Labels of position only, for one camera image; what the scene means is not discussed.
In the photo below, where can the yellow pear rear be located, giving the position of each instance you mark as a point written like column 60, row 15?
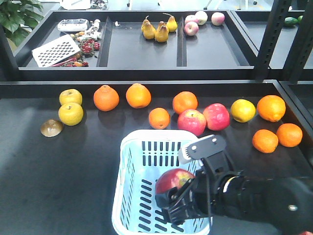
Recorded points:
column 70, row 95

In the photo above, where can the knobbed orange right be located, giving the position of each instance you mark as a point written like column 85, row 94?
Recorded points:
column 271, row 108

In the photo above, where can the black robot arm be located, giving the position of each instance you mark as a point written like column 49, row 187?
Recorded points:
column 285, row 203

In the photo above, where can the black wooden produce stand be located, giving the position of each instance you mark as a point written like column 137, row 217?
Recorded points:
column 65, row 185

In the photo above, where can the white device box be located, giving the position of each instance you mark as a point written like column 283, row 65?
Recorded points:
column 72, row 25

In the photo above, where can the small orange right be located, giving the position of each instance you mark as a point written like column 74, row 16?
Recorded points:
column 289, row 135

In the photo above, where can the pink red apple left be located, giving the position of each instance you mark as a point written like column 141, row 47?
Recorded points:
column 193, row 121

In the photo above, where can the green potted plant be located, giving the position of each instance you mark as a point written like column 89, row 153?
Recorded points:
column 17, row 14

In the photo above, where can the pink apple on shelf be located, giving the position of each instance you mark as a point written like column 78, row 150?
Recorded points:
column 191, row 28

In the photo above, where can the brown pear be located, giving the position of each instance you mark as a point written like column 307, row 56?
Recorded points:
column 161, row 34

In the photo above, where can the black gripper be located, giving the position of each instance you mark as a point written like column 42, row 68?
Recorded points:
column 215, row 190

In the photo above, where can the orange with knob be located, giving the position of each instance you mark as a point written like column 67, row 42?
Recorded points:
column 106, row 98

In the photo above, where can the black shelf upright post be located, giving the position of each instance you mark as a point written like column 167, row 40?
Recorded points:
column 274, row 26

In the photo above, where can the red apple right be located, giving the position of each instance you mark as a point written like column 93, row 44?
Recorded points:
column 217, row 116

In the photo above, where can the yellow pear front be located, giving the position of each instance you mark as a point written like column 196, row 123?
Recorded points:
column 71, row 114

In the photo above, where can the yellow pear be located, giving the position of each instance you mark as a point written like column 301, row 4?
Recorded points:
column 70, row 95
column 71, row 114

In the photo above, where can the orange behind apples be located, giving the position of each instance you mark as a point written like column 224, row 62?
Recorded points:
column 184, row 101

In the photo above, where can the white perforated tray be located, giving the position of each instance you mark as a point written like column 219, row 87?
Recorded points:
column 55, row 51

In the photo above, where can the green avocado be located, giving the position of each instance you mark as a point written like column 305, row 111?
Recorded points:
column 290, row 21

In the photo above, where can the dark red apple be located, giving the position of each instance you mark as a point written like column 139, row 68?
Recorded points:
column 173, row 178
column 306, row 233

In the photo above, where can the yellow orange fruit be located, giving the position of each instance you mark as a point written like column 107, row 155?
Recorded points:
column 242, row 110

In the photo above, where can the small orange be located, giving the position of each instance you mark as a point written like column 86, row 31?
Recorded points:
column 289, row 135
column 159, row 118
column 265, row 141

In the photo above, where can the light blue plastic basket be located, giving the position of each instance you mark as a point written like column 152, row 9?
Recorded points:
column 144, row 156

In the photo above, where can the large orange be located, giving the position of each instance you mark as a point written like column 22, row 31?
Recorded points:
column 138, row 96

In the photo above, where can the small orange left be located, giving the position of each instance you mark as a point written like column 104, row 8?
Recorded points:
column 265, row 141

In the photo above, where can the small orange middle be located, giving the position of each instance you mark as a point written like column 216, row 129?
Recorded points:
column 159, row 118

